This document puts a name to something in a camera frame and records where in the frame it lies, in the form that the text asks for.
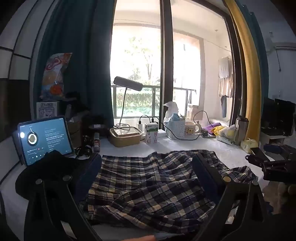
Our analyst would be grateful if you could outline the tablet with lit screen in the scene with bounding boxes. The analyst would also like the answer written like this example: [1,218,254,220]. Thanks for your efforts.
[17,116,75,167]

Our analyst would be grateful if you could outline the balcony railing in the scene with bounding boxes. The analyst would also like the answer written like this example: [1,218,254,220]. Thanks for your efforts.
[111,85,197,117]

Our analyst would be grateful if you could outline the yellow white plastic bag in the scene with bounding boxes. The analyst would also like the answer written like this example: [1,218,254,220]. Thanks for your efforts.
[211,125,236,145]

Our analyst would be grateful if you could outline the small tube bottle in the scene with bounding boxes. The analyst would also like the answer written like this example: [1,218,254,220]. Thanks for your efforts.
[93,132,101,152]

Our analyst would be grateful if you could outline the black monitor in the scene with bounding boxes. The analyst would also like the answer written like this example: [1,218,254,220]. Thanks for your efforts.
[261,97,296,137]

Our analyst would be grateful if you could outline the desk lamp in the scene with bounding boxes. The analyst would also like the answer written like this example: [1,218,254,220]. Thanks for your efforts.
[110,76,143,130]

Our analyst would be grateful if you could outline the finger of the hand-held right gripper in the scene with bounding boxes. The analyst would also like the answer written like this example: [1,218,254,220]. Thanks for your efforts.
[245,153,274,168]
[250,143,289,156]

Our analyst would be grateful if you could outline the colourful snack bag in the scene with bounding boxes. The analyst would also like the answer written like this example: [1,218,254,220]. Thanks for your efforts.
[39,53,73,101]

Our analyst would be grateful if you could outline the small yellow pouch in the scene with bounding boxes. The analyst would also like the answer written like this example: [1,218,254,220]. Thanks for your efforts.
[240,138,258,153]

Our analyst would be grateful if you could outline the white printed box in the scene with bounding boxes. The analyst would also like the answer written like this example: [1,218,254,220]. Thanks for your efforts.
[36,101,58,120]

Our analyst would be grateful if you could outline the white jug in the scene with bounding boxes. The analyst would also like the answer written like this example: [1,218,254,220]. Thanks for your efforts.
[187,105,199,120]

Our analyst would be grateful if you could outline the beige lidded container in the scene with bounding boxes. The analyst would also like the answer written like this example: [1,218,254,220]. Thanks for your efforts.
[109,126,142,147]

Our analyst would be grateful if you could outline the yellow curtain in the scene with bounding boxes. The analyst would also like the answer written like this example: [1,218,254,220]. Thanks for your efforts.
[225,0,262,143]

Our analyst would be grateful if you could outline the hanging clothes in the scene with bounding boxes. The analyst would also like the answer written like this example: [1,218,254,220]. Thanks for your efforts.
[218,56,234,117]

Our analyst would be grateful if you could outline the cardboard box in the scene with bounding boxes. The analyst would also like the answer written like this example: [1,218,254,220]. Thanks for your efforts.
[68,116,84,149]

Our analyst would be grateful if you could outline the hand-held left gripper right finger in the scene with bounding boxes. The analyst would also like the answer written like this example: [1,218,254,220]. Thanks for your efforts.
[192,153,275,241]

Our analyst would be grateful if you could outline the steel thermos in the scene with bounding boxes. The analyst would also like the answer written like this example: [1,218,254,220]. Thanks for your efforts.
[234,115,249,146]

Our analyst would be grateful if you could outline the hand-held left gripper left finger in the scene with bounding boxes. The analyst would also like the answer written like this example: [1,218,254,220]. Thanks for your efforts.
[24,153,103,241]

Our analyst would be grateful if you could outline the teal curtain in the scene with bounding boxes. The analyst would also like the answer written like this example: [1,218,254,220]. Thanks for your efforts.
[32,0,115,127]

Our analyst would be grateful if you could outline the black cloth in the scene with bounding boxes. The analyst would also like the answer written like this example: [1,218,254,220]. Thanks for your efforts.
[15,149,93,202]

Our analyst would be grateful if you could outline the white plastic basket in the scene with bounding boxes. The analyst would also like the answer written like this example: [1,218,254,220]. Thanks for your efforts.
[164,117,186,140]

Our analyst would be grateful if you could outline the plaid pants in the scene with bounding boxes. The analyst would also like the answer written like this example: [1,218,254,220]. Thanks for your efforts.
[79,149,259,233]

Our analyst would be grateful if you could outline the white green carton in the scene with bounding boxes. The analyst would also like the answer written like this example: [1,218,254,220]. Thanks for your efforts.
[144,123,159,144]

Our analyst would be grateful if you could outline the purple cloth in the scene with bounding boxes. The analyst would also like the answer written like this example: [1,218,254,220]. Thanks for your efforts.
[202,124,222,135]

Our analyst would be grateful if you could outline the cream printed mug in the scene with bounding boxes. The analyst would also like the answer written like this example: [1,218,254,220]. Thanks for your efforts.
[184,122,202,135]

